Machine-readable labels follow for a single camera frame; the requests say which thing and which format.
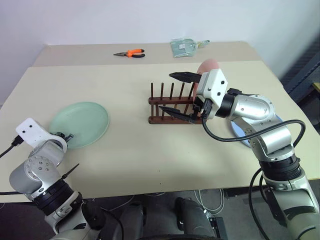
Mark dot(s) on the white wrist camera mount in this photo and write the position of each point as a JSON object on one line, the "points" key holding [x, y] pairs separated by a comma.
{"points": [[212, 85], [30, 132]]}

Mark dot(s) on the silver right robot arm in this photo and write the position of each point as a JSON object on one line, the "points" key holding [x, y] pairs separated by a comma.
{"points": [[255, 107]]}

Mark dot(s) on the clear plastic parts bag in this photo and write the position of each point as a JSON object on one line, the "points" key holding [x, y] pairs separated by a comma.
{"points": [[182, 47]]}

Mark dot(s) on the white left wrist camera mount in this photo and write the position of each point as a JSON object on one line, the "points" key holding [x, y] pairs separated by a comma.
{"points": [[30, 132]]}

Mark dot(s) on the green plate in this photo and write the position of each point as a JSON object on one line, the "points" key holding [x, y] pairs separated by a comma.
{"points": [[82, 122]]}

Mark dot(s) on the yellow object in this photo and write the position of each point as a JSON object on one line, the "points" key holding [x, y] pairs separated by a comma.
{"points": [[317, 87]]}

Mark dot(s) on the black table frame bar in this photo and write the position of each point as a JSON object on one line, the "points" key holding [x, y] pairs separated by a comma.
{"points": [[236, 192]]}

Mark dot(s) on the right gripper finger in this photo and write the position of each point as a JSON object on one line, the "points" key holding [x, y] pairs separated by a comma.
{"points": [[186, 77], [178, 113]]}

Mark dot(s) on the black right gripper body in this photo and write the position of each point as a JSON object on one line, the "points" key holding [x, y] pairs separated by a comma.
{"points": [[201, 108]]}

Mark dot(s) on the pink plate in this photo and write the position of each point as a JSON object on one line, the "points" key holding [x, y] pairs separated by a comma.
{"points": [[208, 66]]}

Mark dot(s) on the wooden dish rack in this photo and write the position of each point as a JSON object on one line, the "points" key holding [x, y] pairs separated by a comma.
{"points": [[160, 100]]}

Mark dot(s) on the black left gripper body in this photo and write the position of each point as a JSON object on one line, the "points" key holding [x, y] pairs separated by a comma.
{"points": [[60, 135]]}

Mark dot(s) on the blue plate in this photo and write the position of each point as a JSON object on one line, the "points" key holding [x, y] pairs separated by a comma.
{"points": [[240, 131]]}

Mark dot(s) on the black zip tie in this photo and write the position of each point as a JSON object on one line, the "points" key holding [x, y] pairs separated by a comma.
{"points": [[70, 171]]}

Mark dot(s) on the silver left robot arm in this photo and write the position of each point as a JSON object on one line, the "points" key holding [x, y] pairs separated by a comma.
{"points": [[37, 165]]}

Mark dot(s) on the dark rounded shape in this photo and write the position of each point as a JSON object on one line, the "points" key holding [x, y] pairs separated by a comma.
{"points": [[132, 220], [192, 215]]}

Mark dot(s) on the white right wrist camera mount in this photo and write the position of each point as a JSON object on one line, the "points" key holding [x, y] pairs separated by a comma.
{"points": [[212, 85]]}

